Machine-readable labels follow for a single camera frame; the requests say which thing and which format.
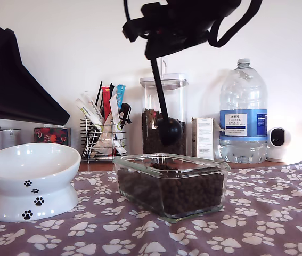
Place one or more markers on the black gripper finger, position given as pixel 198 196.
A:
pixel 12 69
pixel 188 40
pixel 156 45
pixel 7 106

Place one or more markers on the black plastic measuring scoop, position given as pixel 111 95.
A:
pixel 170 132

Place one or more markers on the white paw print cat bowl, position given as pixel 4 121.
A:
pixel 33 160

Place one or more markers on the brown cat food kibble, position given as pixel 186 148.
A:
pixel 150 138
pixel 188 194

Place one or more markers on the rectangular clear glass food dish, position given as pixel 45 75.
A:
pixel 172 219

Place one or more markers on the silver tin can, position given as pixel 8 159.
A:
pixel 12 137

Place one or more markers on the tall clear jar white lid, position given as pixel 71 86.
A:
pixel 174 93

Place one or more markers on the white tissue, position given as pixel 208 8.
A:
pixel 55 126

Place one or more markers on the red floral tissue box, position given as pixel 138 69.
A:
pixel 52 137

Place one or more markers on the blue sachet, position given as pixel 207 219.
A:
pixel 120 96

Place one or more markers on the thin black stick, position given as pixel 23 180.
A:
pixel 98 93
pixel 112 89

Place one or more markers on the black clip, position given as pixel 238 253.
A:
pixel 125 108

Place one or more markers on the large clear water bottle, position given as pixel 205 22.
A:
pixel 244 93

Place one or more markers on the white sachet green lettering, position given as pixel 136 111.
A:
pixel 86 113

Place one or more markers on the small white cardboard box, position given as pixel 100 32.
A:
pixel 204 138

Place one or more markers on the beige paper packet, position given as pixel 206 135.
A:
pixel 104 141

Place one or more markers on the purple paw print tablecloth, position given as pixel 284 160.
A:
pixel 140 234

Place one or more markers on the small white round camera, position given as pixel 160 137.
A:
pixel 278 153

